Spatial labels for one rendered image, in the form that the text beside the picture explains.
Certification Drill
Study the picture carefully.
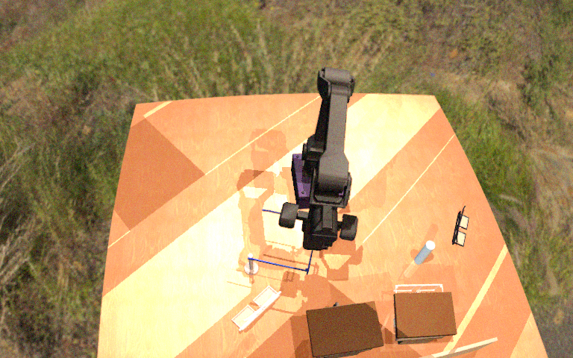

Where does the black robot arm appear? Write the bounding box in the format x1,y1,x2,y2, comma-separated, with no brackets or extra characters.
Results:
301,67,355,251

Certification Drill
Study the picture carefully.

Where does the tan flat panel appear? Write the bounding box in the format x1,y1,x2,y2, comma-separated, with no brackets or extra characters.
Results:
419,337,498,358

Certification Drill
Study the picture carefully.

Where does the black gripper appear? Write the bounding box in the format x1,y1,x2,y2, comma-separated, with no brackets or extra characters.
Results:
278,202,359,242

